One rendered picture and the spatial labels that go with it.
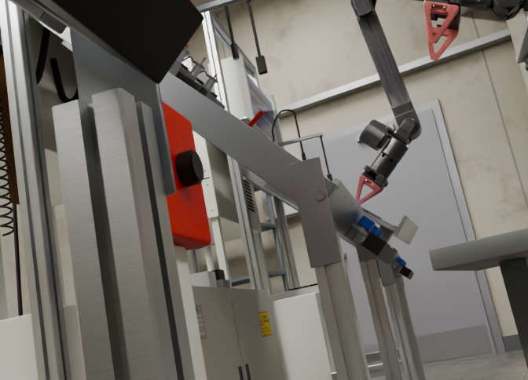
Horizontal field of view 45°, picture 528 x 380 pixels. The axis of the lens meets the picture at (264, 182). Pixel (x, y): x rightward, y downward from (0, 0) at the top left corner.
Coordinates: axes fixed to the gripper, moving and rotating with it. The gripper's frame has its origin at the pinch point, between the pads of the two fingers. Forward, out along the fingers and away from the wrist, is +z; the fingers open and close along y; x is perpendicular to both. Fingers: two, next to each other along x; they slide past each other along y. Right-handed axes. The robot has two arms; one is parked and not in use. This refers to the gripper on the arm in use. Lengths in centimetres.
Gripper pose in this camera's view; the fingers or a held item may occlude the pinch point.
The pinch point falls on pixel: (357, 201)
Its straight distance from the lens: 177.1
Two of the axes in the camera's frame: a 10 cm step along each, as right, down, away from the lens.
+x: 7.8, 5.5, -2.9
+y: -2.5, -1.6, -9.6
